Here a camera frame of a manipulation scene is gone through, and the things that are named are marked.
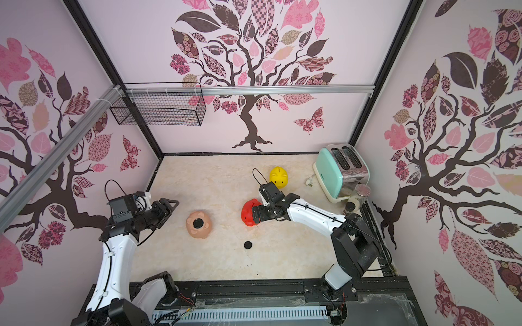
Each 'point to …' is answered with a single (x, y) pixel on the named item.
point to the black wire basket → (179, 103)
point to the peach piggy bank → (203, 232)
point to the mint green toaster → (339, 169)
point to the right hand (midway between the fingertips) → (262, 211)
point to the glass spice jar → (363, 191)
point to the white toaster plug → (308, 182)
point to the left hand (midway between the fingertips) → (177, 210)
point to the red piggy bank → (247, 212)
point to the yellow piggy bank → (279, 176)
